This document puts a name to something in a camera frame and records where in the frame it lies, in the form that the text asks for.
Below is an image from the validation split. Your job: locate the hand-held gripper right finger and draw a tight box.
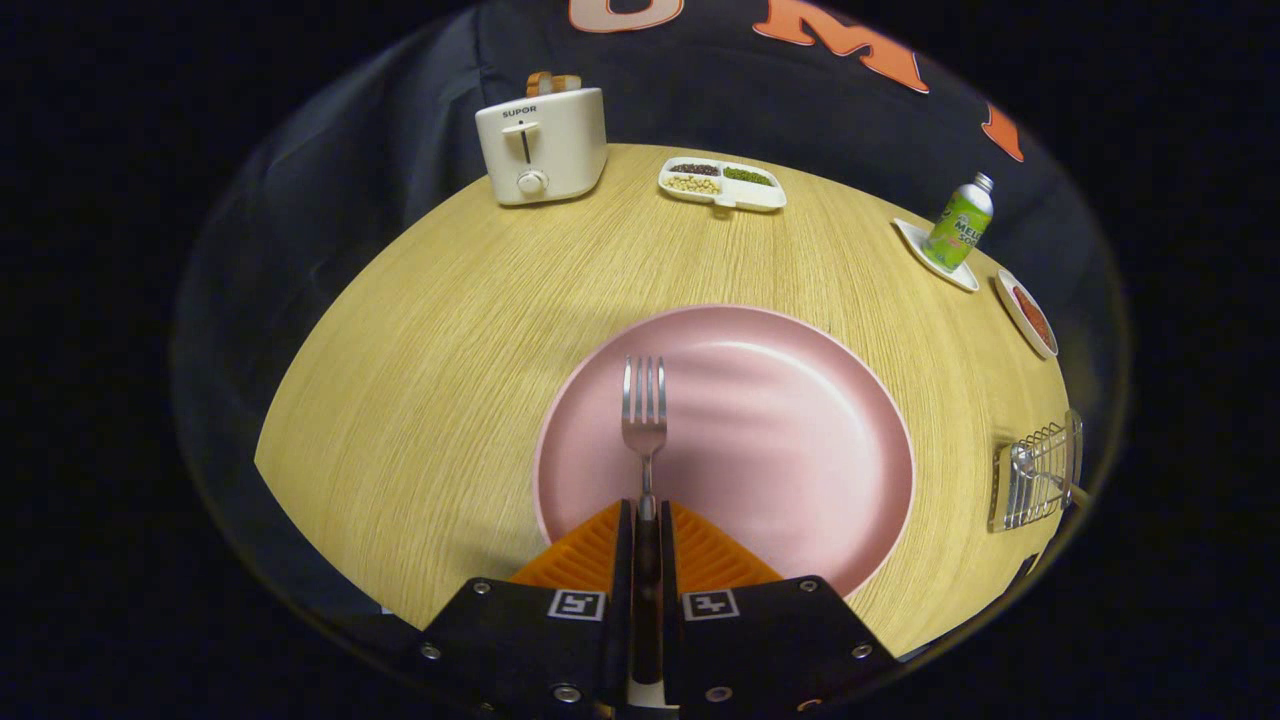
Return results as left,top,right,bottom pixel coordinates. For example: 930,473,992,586
661,500,901,720

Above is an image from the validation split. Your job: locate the pink round plate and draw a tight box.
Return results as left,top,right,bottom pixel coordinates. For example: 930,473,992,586
532,304,915,601

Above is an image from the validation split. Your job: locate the white oval food plate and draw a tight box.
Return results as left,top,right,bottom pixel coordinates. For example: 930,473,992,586
995,268,1059,361

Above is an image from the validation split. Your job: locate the white toaster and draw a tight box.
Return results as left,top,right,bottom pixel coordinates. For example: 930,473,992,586
475,87,608,207

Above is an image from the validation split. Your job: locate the brown fried meat piece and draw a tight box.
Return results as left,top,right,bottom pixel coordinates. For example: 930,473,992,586
1012,287,1053,349

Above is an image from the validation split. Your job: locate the green label drink bottle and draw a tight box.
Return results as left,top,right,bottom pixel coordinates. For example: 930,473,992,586
921,172,995,273

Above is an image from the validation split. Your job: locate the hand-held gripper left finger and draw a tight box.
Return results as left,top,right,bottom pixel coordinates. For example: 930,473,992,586
413,500,634,720

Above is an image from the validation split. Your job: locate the white divided dish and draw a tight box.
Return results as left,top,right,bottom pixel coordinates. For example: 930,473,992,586
658,157,788,213

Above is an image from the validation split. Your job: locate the metal spoon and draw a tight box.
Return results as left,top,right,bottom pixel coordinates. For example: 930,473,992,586
1010,445,1091,503

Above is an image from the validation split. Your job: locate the white square coaster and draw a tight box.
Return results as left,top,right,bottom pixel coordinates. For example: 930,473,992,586
893,218,981,293

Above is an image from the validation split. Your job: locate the metal cutlery rack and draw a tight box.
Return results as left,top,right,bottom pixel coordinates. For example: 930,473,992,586
988,410,1084,533

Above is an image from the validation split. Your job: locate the fork with wooden handle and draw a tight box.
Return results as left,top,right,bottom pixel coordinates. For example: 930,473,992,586
622,356,668,691

